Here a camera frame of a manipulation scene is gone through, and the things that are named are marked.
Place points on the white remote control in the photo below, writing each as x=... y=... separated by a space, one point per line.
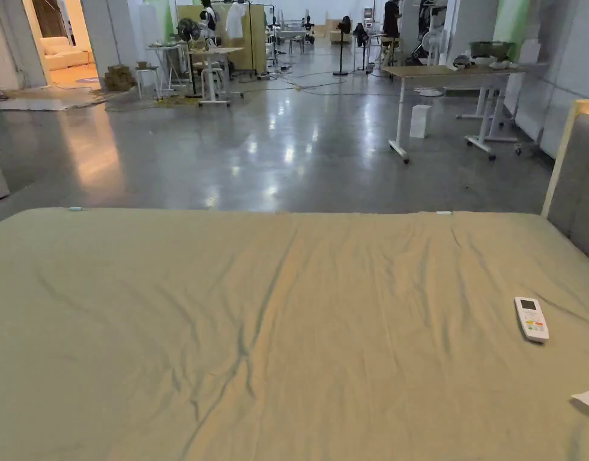
x=532 y=320

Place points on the grey padded headboard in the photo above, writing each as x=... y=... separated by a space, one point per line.
x=577 y=192

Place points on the white box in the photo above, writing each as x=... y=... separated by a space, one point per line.
x=419 y=121

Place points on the bed with pale green sheet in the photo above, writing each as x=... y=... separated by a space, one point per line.
x=256 y=336

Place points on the white standing fan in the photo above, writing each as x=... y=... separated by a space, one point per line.
x=432 y=43

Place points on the black standing fan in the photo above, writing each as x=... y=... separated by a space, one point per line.
x=343 y=26
x=188 y=30

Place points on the hanging white garment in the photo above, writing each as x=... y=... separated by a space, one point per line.
x=235 y=21

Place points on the stack of cartons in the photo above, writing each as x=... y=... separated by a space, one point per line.
x=118 y=78

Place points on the white sofa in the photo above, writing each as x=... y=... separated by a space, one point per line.
x=63 y=54

